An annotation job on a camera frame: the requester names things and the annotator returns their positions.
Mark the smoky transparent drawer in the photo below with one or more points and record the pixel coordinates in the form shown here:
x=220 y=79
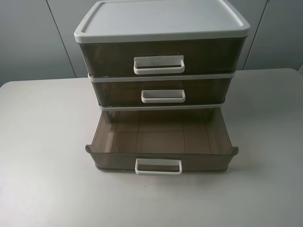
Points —
x=162 y=92
x=182 y=57
x=162 y=142

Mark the white plastic drawer cabinet frame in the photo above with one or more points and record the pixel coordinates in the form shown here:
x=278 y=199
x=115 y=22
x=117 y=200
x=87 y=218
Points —
x=125 y=21

